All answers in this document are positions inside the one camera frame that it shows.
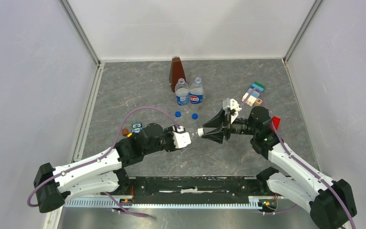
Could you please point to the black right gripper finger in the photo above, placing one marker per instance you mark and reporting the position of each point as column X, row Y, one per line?
column 216, row 121
column 216, row 135

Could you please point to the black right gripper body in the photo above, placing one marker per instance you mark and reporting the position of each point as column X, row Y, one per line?
column 240, row 126

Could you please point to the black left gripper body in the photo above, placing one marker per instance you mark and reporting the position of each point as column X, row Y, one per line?
column 166, row 142

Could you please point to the white blue Pocari cap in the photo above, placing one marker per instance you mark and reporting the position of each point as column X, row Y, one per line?
column 200, row 132

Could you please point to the clear unlabelled plastic bottle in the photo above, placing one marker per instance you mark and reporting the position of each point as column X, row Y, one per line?
column 193, row 134

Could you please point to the blue bottle cap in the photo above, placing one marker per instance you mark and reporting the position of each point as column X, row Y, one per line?
column 194, row 116
column 178, row 114

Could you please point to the Pepsi bottle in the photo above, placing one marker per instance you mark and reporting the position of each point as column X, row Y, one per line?
column 196, row 91
column 182, row 92

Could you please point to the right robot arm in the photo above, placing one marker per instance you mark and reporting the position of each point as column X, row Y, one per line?
column 329, row 203

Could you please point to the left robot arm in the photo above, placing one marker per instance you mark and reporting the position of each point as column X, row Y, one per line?
column 105, row 171

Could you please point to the blue owl toy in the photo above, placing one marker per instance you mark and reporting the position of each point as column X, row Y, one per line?
column 136, row 127

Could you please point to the blue green stacked block toy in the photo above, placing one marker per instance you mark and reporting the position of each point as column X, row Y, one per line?
column 256, row 93

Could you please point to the small brown toy piece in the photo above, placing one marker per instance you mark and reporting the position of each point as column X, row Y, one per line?
column 125, row 132

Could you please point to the light wooden cube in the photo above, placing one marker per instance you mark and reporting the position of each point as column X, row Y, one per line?
column 258, row 102

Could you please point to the red toy block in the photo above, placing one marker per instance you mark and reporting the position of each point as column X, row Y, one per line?
column 275, row 123

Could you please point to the brown wooden metronome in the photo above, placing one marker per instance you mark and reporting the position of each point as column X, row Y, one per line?
column 176, row 72

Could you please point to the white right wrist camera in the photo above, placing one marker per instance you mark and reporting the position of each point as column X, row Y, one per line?
column 231, row 107

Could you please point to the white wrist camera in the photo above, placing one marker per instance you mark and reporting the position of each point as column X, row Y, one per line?
column 231, row 107
column 181, row 138

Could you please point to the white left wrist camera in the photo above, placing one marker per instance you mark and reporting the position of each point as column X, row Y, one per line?
column 181, row 138

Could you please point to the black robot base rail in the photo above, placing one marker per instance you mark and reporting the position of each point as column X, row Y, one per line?
column 198, row 192

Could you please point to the aluminium frame post right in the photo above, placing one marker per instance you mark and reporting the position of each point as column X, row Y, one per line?
column 302, row 30

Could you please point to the aluminium frame post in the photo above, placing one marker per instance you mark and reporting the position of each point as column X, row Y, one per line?
column 79, row 30
column 302, row 30

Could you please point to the aluminium frame post left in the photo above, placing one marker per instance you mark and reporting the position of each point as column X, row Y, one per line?
column 79, row 30

